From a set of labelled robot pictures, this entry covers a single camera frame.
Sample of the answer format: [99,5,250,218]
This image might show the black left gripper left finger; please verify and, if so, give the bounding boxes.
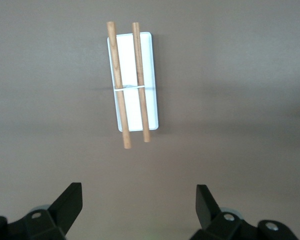
[0,182,84,240]

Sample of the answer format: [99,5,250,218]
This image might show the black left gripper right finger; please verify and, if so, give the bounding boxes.
[189,184,297,240]

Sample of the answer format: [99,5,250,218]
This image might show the white rack base tray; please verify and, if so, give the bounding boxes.
[106,31,159,133]

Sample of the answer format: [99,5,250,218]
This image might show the wooden rack rod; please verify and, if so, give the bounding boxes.
[131,22,151,143]
[106,21,133,150]

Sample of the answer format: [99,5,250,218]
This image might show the white wire rack crossbar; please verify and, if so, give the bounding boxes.
[114,84,146,92]

